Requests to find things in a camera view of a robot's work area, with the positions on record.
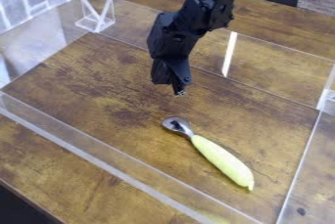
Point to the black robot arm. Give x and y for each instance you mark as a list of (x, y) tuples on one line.
[(204, 15)]

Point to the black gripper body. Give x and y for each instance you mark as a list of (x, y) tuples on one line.
[(170, 45)]

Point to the clear acrylic triangular bracket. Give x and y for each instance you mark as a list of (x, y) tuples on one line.
[(94, 21)]

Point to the green handled metal spoon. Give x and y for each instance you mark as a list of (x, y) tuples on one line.
[(226, 163)]

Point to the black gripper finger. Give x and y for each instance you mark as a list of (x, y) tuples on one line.
[(161, 73)]

